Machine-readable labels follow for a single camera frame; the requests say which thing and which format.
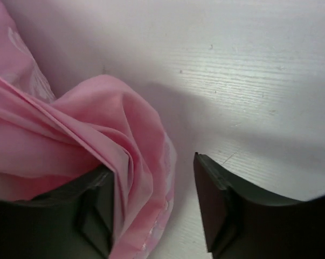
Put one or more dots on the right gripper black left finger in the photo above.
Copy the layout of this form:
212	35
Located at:
74	220

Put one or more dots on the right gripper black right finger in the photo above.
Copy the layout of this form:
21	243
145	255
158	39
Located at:
243	220

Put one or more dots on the pink floral pillowcase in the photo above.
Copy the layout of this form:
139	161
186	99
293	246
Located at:
46	142

